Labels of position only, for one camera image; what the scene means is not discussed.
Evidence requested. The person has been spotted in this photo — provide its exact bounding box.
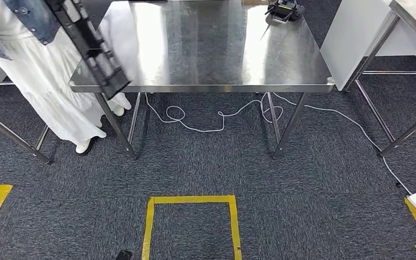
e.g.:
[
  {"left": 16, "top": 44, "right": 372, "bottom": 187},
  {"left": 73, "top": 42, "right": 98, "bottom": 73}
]
[{"left": 0, "top": 0, "right": 133, "bottom": 155}]

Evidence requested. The white power cable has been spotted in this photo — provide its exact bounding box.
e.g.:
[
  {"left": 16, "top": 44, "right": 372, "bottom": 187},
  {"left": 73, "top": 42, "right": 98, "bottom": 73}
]
[{"left": 144, "top": 91, "right": 413, "bottom": 196}]

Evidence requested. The steel workbench table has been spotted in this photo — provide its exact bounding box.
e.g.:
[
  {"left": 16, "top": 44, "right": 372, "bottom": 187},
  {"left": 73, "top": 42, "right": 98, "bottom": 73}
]
[{"left": 69, "top": 0, "right": 335, "bottom": 159}]

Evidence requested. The long black plastic panel part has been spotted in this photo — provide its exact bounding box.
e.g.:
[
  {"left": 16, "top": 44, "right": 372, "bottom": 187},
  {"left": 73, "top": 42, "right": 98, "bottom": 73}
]
[{"left": 44, "top": 0, "right": 132, "bottom": 100}]

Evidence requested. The black device with yellow stripe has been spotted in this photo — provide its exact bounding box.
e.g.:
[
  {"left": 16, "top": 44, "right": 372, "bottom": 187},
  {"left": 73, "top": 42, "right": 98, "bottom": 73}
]
[{"left": 264, "top": 0, "right": 306, "bottom": 25}]

